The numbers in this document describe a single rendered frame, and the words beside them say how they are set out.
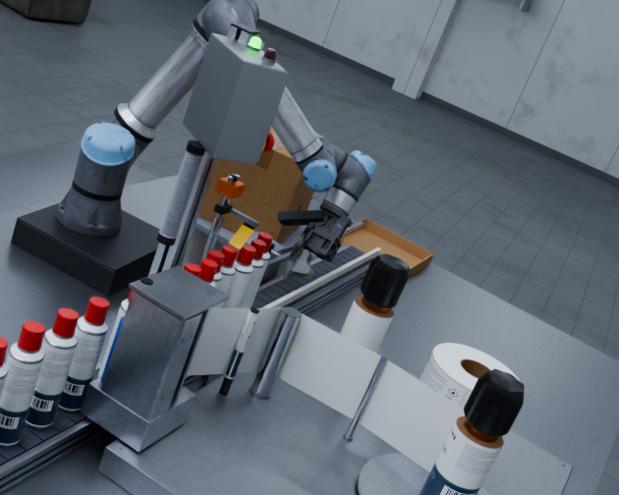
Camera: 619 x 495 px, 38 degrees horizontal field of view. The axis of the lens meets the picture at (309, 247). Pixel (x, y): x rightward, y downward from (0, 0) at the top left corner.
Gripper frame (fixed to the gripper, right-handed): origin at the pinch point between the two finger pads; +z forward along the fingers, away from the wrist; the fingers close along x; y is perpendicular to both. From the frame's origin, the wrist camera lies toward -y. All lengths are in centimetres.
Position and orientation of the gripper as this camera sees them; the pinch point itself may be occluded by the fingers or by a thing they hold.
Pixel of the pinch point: (285, 275)
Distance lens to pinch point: 218.4
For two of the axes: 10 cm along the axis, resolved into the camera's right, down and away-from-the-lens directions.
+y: 8.3, 4.6, -3.1
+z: -5.2, 8.5, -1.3
